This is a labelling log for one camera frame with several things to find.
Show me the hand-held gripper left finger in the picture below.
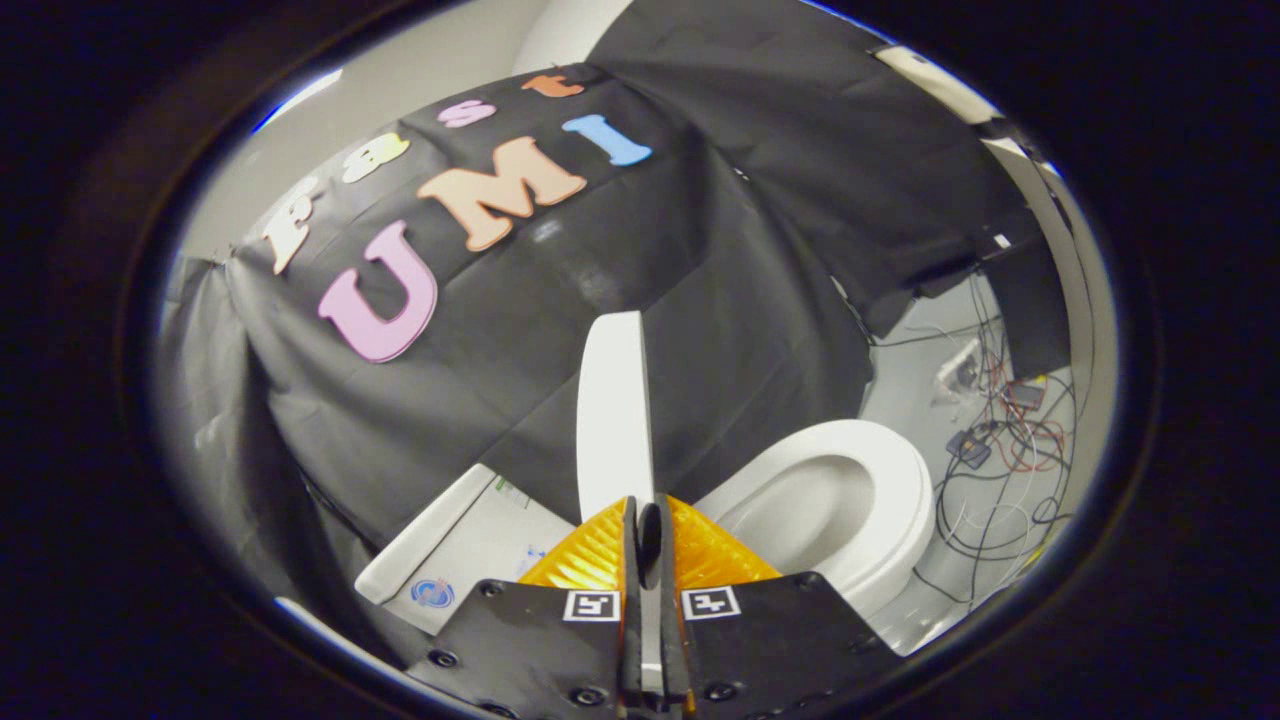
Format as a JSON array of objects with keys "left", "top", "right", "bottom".
[{"left": 408, "top": 495, "right": 653, "bottom": 718}]

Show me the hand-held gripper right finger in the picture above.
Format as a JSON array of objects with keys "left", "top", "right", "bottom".
[{"left": 650, "top": 495, "right": 903, "bottom": 718}]

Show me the black lid handle knob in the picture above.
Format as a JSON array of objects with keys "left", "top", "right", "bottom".
[{"left": 636, "top": 502, "right": 664, "bottom": 591}]

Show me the white toilet lid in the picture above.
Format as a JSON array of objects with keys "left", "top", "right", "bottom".
[{"left": 576, "top": 311, "right": 657, "bottom": 525}]

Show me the small grey electronics box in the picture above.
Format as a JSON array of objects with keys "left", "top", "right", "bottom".
[{"left": 946, "top": 430, "right": 993, "bottom": 471}]

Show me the black backdrop cloth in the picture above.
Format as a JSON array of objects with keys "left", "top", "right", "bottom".
[{"left": 160, "top": 0, "right": 1046, "bottom": 656}]

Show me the black box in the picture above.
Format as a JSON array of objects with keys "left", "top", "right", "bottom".
[{"left": 982, "top": 240, "right": 1073, "bottom": 381}]

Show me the bundle of thin floor cables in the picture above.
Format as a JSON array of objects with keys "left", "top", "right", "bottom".
[{"left": 868, "top": 275, "right": 1086, "bottom": 606}]

